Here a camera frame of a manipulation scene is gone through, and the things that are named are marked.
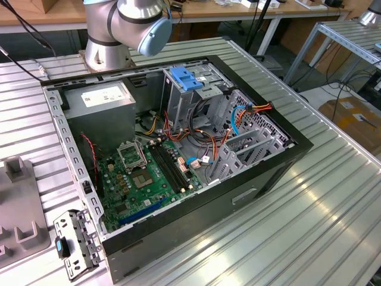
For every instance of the blue plastic drive bracket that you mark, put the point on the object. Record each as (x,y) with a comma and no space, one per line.
(184,79)

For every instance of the grey metal bracket plate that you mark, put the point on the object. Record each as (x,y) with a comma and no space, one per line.
(78,235)

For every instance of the blue expansion slot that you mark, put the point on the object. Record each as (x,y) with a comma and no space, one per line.
(140,215)

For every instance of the grey metal drive cage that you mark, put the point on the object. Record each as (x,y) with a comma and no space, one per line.
(181,104)

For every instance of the black square chipset chip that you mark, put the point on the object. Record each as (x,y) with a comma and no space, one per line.
(121,208)

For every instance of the small brown cardboard box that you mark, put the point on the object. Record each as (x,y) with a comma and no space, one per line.
(47,6)

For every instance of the green motherboard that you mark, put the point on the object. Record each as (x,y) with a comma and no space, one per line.
(154,190)

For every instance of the grey power supply unit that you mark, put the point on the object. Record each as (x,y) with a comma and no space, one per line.
(101,125)

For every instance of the large brown cardboard box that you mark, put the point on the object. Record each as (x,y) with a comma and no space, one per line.
(348,119)

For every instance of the black open PC case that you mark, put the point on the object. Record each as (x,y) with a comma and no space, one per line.
(184,223)

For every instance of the grey parts rack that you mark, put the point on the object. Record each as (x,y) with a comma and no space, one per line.
(21,202)

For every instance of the metal slat side table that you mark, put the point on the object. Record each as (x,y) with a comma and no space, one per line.
(351,38)

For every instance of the small white box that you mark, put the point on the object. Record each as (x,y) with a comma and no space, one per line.
(249,3)

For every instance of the black RAM slot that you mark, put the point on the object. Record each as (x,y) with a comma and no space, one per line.
(165,169)
(176,164)
(169,168)
(173,166)

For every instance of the grey metal disk bay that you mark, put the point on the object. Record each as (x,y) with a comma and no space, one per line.
(232,167)

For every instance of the black clip with blue tab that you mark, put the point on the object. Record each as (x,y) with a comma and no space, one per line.
(59,246)

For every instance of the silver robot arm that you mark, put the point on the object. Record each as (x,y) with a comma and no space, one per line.
(104,29)

